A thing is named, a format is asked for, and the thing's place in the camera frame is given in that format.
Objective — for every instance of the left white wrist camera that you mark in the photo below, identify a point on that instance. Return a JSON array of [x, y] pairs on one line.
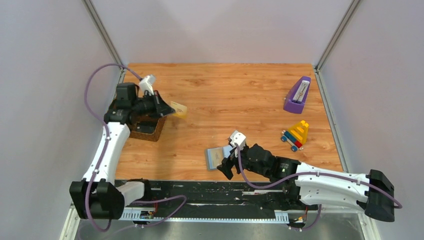
[[146, 84]]

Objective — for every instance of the purple metronome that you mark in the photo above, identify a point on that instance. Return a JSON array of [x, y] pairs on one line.
[[295, 100]]

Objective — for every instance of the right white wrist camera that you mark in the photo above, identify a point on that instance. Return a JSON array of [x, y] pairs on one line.
[[237, 139]]

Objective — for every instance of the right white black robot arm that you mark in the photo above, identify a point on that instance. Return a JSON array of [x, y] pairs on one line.
[[305, 185]]

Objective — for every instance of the colourful toy block vehicle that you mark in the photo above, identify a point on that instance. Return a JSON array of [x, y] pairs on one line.
[[296, 135]]

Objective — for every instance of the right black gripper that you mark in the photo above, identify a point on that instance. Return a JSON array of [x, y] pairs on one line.
[[236, 159]]

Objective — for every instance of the white slotted cable duct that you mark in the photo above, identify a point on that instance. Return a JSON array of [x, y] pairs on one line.
[[142, 215]]

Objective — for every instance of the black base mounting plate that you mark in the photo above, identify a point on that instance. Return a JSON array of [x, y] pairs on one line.
[[217, 199]]

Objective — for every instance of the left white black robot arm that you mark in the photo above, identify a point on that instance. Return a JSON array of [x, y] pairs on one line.
[[96, 196]]

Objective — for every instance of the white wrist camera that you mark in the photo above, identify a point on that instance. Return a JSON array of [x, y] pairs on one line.
[[237, 139], [146, 84]]

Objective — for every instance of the grey card holder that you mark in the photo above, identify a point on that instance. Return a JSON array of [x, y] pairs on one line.
[[214, 156]]

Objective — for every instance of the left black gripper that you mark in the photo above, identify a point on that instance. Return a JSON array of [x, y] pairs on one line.
[[157, 105]]

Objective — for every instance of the gold striped card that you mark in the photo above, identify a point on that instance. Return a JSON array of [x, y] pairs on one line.
[[181, 111]]

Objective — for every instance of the brown woven divided basket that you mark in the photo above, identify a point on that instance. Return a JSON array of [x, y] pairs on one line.
[[147, 127]]

